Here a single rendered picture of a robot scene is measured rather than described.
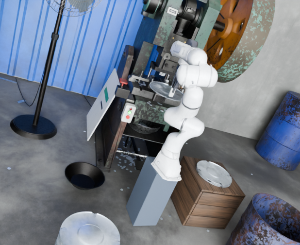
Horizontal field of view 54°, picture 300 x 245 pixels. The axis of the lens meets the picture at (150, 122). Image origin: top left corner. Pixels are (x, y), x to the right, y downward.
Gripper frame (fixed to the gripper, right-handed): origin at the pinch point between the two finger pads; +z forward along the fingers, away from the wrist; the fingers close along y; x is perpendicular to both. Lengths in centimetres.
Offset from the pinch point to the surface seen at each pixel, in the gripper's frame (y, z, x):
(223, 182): 33, 45, 52
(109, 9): -145, -23, -46
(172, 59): -27.7, -17.0, 0.1
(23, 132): -33, 79, -95
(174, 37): -27.6, -32.7, -4.4
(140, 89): -21.2, 11.5, -17.4
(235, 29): -23, -53, 37
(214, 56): -36, -29, 36
